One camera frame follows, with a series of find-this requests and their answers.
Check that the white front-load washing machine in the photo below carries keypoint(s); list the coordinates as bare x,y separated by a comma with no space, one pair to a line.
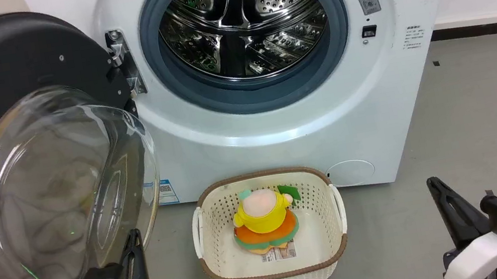
277,129

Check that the metal door hinge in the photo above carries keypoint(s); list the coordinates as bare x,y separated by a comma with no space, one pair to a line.
121,55

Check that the yellow and orange doll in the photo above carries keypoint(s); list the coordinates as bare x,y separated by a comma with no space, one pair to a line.
264,220

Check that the dark wall baseboard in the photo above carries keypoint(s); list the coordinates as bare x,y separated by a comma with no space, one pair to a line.
492,28

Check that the round white filter cover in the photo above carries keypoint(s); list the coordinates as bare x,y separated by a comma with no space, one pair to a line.
351,173

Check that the blue QR code sticker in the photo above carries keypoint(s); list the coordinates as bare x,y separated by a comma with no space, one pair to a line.
167,191

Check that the steel washing machine drum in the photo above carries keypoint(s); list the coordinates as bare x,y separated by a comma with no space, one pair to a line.
267,10

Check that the grey rubber door gasket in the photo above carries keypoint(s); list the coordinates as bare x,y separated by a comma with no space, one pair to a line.
338,43

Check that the white perforated laundry basket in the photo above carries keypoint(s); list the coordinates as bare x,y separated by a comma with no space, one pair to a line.
317,249

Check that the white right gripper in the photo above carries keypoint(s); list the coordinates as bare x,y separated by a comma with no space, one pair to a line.
485,259

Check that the white paper doll tag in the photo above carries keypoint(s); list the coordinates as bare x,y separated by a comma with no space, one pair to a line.
280,253

